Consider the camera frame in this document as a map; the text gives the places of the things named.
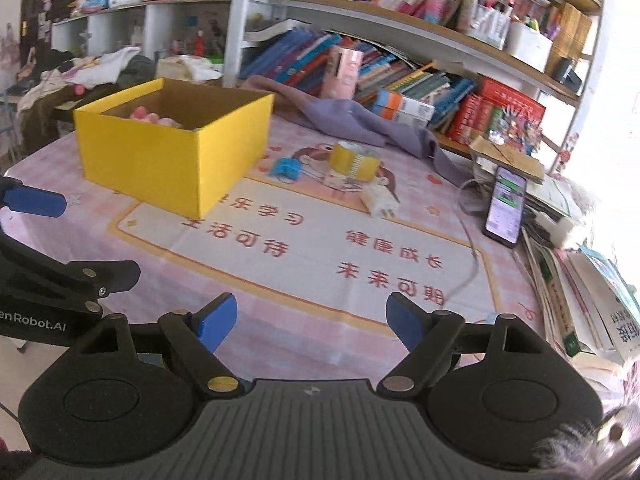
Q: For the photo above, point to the yellow cardboard box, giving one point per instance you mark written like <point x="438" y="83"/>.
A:
<point x="140" y="160"/>

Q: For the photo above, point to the brown paper envelope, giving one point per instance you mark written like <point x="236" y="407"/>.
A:
<point x="505" y="159"/>

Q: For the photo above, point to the brown garment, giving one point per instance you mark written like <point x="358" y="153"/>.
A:
<point x="42" y="115"/>

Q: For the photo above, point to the pink checked tablecloth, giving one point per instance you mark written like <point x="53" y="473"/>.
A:
<point x="310" y="310"/>

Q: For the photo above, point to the white pen holder box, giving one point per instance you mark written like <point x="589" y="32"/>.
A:
<point x="529" y="47"/>

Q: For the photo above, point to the black smartphone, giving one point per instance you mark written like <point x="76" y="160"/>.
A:
<point x="506" y="205"/>

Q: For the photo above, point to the small black box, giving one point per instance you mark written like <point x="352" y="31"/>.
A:
<point x="567" y="76"/>

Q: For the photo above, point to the red thick dictionaries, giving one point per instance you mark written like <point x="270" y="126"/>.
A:
<point x="485" y="110"/>

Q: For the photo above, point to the orange and white box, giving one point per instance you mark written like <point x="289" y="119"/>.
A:
<point x="405" y="107"/>

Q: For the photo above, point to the small blue plastic gadget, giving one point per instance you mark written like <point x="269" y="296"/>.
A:
<point x="286" y="167"/>

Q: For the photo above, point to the white open book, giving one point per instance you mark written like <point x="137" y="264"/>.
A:
<point x="267" y="32"/>

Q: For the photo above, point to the clear pen holder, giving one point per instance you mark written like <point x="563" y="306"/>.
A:
<point x="487" y="25"/>

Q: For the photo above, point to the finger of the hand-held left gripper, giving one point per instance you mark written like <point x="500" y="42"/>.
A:
<point x="37" y="201"/>
<point x="100" y="275"/>

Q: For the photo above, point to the pink pig plush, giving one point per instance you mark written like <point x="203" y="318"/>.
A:
<point x="150" y="114"/>

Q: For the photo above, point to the cream charger block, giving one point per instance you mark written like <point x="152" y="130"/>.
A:
<point x="380" y="202"/>

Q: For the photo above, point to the white cubby shelf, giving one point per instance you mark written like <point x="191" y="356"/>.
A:
<point x="100" y="25"/>

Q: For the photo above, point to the stack of books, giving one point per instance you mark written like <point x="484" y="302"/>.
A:
<point x="585" y="300"/>

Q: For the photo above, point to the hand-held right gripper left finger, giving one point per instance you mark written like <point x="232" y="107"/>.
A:
<point x="217" y="322"/>

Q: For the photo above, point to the pile of papers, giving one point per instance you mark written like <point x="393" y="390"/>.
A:
<point x="550" y="192"/>

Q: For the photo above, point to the tan book stack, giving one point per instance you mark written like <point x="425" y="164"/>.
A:
<point x="570" y="35"/>

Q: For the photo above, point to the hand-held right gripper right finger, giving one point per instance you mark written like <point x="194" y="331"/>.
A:
<point x="402" y="320"/>

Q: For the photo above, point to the white garment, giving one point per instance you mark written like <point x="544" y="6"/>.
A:
<point x="107" y="65"/>

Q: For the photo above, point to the blue pink wipes packet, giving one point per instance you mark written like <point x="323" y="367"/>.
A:
<point x="96" y="2"/>

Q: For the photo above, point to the white bookshelf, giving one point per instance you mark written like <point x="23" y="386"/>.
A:
<point x="235" y="20"/>

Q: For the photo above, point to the pink cylindrical box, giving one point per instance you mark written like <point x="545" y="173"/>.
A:
<point x="342" y="72"/>

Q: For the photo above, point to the yellow tape roll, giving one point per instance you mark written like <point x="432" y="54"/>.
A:
<point x="355" y="160"/>

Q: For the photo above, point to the purple cloth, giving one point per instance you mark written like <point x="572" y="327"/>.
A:
<point x="350" y="115"/>

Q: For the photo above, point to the dark grey garment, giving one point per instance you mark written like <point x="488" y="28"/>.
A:
<point x="137" y="71"/>

